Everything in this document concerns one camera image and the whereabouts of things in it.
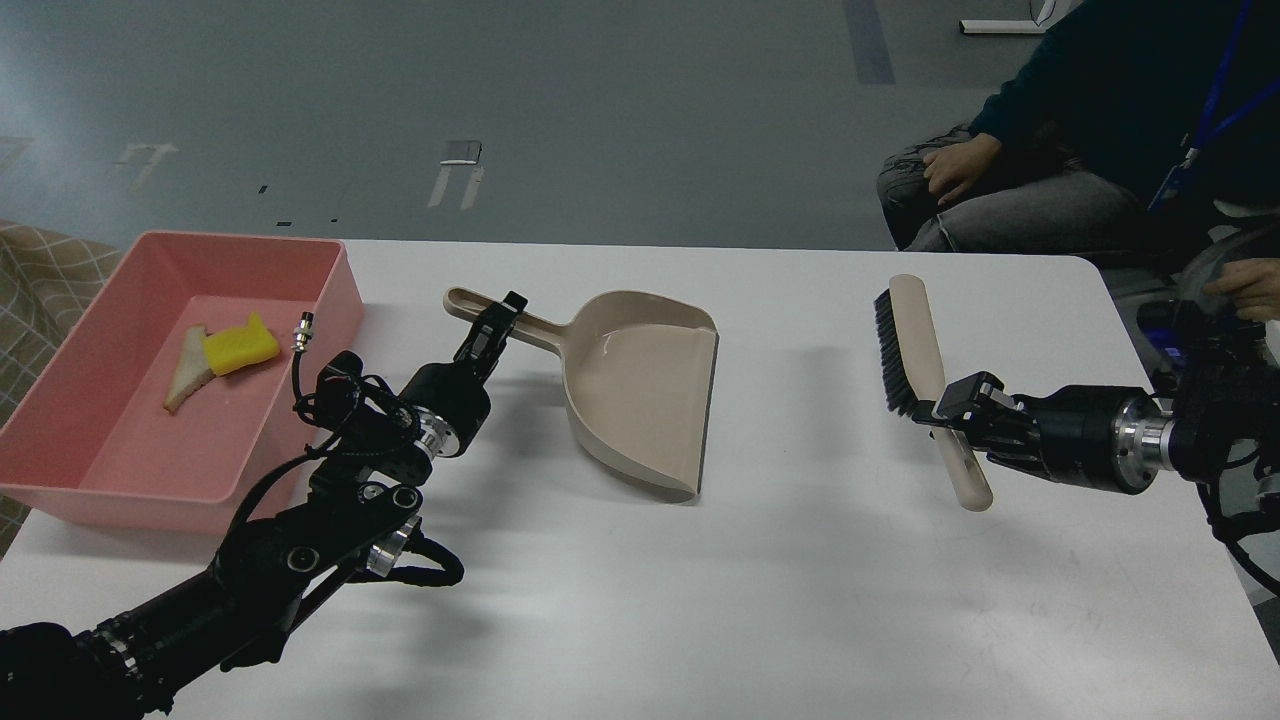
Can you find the person's right hand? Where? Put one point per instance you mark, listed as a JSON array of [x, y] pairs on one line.
[[952, 172]]

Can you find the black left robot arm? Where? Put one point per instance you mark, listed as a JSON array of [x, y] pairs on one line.
[[344, 512]]

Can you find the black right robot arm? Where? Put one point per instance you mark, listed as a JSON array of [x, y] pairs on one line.
[[1211, 418]]

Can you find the yellow green sponge piece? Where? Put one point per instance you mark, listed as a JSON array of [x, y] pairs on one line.
[[235, 348]]

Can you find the seated person in teal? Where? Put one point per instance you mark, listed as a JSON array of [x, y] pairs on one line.
[[1129, 125]]

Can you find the beige plastic dustpan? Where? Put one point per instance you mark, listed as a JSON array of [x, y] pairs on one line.
[[638, 372]]

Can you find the beige hand brush black bristles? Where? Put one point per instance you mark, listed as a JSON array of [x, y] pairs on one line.
[[913, 377]]

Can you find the beige bread slice piece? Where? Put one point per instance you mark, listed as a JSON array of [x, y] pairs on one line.
[[192, 370]]

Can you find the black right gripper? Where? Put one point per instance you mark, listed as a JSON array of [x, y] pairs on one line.
[[1115, 439]]

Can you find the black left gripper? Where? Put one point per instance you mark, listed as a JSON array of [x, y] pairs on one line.
[[451, 396]]

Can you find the white table leg base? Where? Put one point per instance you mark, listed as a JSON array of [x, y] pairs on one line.
[[1043, 14]]

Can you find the beige checkered cloth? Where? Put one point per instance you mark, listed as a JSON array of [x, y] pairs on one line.
[[48, 280]]

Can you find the pink plastic bin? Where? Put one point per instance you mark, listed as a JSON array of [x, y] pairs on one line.
[[92, 443]]

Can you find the person's left hand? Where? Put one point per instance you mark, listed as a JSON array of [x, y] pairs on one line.
[[1253, 287]]

